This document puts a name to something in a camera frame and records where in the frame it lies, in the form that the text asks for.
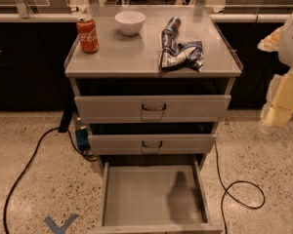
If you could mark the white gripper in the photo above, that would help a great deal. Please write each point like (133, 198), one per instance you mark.
(292, 42)

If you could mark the blue chip bag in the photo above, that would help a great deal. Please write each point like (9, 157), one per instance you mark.
(173, 54)

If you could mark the grey drawer cabinet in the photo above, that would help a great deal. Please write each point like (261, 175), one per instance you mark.
(129, 66)

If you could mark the bottom grey drawer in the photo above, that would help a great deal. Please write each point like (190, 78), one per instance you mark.
(155, 198)

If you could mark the grey drawer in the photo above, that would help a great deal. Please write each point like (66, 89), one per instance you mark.
(155, 198)
(151, 144)
(152, 109)

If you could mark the top grey drawer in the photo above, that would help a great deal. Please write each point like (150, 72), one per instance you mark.
(152, 109)

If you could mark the middle grey drawer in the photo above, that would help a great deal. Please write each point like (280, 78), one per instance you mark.
(151, 144)

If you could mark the blue silver energy drink can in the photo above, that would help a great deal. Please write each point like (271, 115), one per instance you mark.
(172, 27)

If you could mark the white bowl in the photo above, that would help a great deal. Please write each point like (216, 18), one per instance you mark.
(129, 22)

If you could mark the orange soda can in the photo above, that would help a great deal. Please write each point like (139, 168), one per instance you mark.
(87, 35)

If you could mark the blue power box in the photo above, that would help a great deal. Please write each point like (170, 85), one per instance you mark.
(82, 139)

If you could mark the black counter with rail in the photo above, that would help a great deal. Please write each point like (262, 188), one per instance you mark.
(32, 55)

